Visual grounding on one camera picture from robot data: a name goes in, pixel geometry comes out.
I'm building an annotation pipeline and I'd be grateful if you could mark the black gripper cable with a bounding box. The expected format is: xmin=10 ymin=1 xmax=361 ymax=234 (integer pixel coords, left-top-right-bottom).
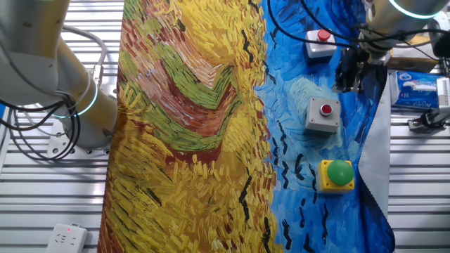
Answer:
xmin=299 ymin=0 xmax=450 ymax=45
xmin=266 ymin=0 xmax=356 ymax=49

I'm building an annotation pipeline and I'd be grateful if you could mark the metal table clamp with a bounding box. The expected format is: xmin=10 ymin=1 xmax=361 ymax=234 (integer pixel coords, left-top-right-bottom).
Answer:
xmin=407 ymin=107 xmax=450 ymax=133

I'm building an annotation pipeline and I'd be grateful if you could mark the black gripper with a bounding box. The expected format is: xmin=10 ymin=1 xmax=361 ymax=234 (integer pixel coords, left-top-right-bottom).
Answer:
xmin=332 ymin=47 xmax=372 ymax=93

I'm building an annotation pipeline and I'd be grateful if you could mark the Van Gogh painting tablecloth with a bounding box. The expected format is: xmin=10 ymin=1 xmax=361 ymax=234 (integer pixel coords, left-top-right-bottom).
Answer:
xmin=96 ymin=0 xmax=397 ymax=253

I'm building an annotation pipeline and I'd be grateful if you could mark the black base cable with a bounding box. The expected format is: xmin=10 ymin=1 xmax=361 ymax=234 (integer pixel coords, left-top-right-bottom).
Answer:
xmin=0 ymin=100 xmax=71 ymax=143
xmin=6 ymin=100 xmax=82 ymax=162

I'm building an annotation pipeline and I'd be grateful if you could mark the grey base hose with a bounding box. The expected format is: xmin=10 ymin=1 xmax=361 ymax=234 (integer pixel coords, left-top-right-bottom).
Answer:
xmin=58 ymin=24 xmax=108 ymax=87

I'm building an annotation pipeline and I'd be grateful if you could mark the yellow box green mushroom button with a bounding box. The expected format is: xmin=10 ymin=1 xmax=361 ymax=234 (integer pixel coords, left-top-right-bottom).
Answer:
xmin=316 ymin=159 xmax=356 ymax=195

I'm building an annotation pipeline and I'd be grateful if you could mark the white ribbed plastic item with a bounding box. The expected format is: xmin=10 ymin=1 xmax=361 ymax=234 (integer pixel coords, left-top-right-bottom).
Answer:
xmin=435 ymin=77 xmax=450 ymax=106

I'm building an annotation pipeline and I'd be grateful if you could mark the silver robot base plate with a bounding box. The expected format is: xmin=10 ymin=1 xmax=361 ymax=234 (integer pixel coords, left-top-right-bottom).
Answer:
xmin=46 ymin=115 xmax=112 ymax=160

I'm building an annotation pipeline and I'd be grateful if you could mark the white power strip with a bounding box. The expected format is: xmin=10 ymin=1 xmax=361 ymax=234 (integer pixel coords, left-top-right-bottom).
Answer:
xmin=45 ymin=223 xmax=88 ymax=253

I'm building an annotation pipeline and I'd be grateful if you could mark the black cable connector bundle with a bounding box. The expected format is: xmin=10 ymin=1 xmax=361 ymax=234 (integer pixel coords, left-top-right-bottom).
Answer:
xmin=430 ymin=20 xmax=450 ymax=59

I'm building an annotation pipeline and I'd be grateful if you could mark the grey box red button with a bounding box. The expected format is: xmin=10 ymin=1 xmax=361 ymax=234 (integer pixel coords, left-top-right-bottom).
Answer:
xmin=304 ymin=97 xmax=342 ymax=136

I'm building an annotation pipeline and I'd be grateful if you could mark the blue tissue pack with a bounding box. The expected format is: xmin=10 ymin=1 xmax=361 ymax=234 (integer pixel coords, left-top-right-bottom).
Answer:
xmin=390 ymin=70 xmax=442 ymax=110

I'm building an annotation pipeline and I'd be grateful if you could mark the white box red mushroom button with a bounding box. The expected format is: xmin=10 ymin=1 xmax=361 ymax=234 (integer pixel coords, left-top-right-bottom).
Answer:
xmin=304 ymin=28 xmax=338 ymax=60

